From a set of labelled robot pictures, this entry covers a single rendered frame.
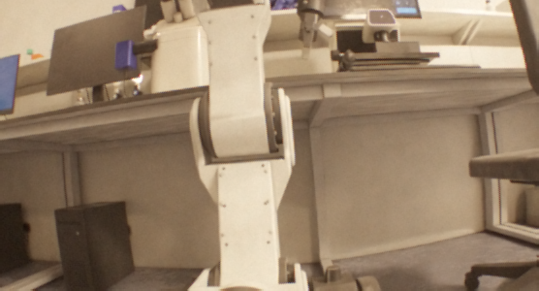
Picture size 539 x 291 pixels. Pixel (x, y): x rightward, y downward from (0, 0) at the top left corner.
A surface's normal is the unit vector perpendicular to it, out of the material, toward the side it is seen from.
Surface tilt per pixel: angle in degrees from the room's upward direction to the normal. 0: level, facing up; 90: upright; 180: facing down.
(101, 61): 86
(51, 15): 90
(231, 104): 82
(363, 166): 90
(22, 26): 90
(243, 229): 67
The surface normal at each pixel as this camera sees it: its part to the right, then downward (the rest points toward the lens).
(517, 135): -0.01, -0.08
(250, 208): -0.04, -0.47
